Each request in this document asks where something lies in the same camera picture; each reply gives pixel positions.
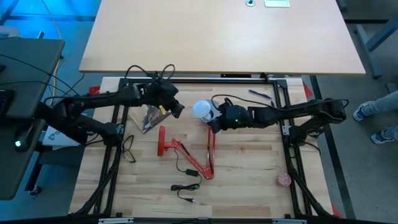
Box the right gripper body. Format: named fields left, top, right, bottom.
left=211, top=104, right=251, bottom=133

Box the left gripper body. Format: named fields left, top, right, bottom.
left=146, top=78, right=180, bottom=110

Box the white reflector lightbulb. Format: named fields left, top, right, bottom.
left=192, top=99, right=214, bottom=123

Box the red articulated desk lamp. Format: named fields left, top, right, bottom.
left=157, top=100, right=221, bottom=180

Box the small printed packet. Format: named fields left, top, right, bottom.
left=128, top=104, right=172, bottom=134

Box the purple pen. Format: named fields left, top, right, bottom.
left=248, top=89, right=273, bottom=100

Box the large light wood table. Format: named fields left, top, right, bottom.
left=79, top=0, right=366, bottom=77

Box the pink speckled tape roll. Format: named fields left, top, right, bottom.
left=277, top=172, right=292, bottom=188

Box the white rectangular pad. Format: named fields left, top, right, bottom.
left=264, top=0, right=290, bottom=8

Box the dark grey desk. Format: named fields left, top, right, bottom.
left=0, top=39, right=65, bottom=200

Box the person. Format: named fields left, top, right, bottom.
left=353, top=90, right=398, bottom=146

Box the black computer mouse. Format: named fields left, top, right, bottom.
left=14, top=124, right=34, bottom=153

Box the black keyboard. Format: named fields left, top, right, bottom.
left=0, top=89, right=16, bottom=118

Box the grey metal table leg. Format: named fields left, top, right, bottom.
left=354, top=17, right=398, bottom=80

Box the black aluminium rig frame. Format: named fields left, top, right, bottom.
left=68, top=72, right=335, bottom=218

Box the black lamp power cord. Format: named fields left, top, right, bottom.
left=170, top=147, right=203, bottom=203

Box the thin black cable loop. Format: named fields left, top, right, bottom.
left=121, top=134, right=137, bottom=164

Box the yellow cable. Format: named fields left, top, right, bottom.
left=40, top=0, right=63, bottom=106

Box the silver metal bracket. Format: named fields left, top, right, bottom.
left=98, top=217, right=134, bottom=224
left=272, top=218, right=307, bottom=224

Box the black desk cable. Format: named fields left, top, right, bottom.
left=0, top=54, right=81, bottom=96
left=0, top=80, right=72, bottom=97

